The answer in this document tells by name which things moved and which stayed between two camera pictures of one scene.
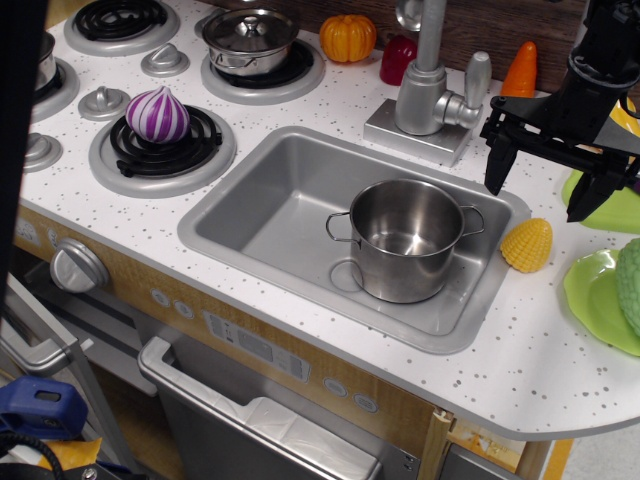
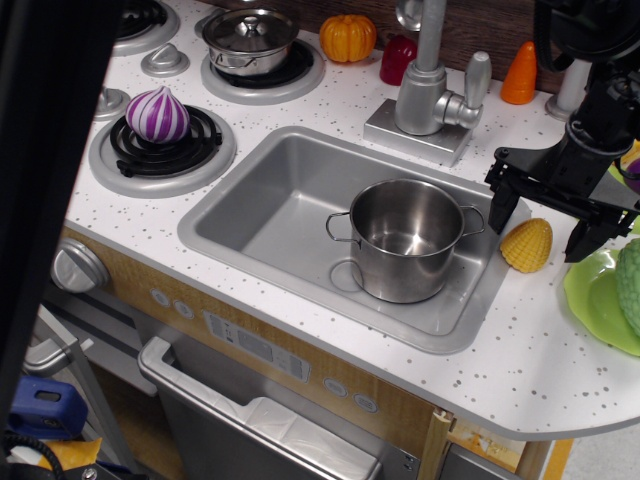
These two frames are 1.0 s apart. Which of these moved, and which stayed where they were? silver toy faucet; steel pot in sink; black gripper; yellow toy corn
Moved: black gripper
Stayed: yellow toy corn; steel pot in sink; silver toy faucet
